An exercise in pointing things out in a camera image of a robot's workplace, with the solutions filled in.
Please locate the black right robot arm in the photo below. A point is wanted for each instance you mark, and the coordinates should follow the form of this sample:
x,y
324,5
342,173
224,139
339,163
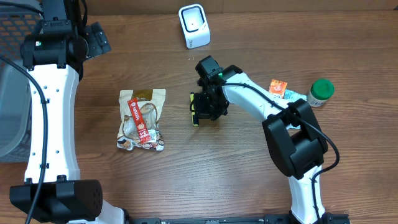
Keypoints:
x,y
293,136

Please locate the white barcode scanner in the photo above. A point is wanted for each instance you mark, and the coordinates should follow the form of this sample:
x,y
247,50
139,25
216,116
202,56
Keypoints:
x,y
194,24

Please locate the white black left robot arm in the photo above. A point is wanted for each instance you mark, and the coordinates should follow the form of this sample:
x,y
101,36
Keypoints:
x,y
52,60

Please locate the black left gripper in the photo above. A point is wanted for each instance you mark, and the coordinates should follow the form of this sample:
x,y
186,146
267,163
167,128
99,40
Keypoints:
x,y
96,43

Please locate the orange snack box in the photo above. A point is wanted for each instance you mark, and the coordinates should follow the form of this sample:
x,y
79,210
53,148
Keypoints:
x,y
277,88

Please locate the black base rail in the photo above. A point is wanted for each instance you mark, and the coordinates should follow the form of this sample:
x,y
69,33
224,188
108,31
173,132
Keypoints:
x,y
217,220

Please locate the beige PanTree snack pouch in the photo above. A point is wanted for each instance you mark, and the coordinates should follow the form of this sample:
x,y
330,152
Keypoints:
x,y
151,103

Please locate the green lid jar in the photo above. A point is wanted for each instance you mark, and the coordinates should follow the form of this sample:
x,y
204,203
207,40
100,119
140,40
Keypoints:
x,y
320,91

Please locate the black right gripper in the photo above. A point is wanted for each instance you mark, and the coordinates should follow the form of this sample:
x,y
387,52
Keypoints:
x,y
202,111

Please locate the red Nescafe coffee stick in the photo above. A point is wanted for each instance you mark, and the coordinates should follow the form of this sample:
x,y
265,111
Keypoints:
x,y
141,127

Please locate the teal tissue pack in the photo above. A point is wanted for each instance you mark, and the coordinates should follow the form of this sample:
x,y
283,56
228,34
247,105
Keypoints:
x,y
292,96

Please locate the grey plastic mesh basket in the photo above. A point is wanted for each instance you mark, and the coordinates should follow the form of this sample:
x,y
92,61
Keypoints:
x,y
16,23

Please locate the yellow black marker pen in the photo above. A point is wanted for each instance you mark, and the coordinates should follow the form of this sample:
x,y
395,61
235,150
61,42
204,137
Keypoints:
x,y
195,121

